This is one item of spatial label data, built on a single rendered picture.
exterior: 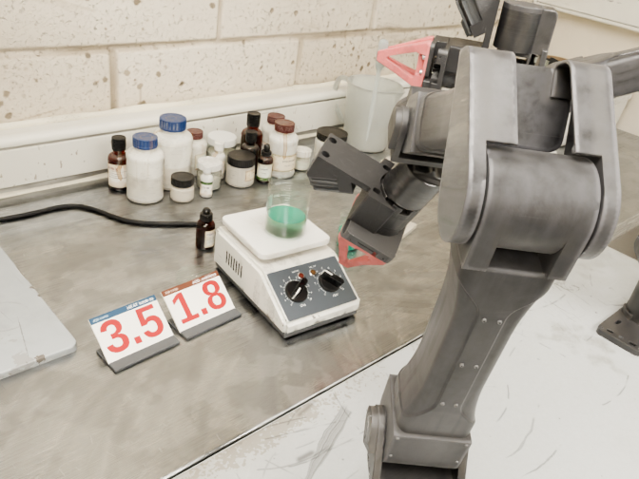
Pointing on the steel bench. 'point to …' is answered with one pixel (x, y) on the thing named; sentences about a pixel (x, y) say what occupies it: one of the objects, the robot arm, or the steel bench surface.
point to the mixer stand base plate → (27, 324)
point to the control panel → (319, 297)
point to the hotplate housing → (253, 281)
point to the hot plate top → (249, 220)
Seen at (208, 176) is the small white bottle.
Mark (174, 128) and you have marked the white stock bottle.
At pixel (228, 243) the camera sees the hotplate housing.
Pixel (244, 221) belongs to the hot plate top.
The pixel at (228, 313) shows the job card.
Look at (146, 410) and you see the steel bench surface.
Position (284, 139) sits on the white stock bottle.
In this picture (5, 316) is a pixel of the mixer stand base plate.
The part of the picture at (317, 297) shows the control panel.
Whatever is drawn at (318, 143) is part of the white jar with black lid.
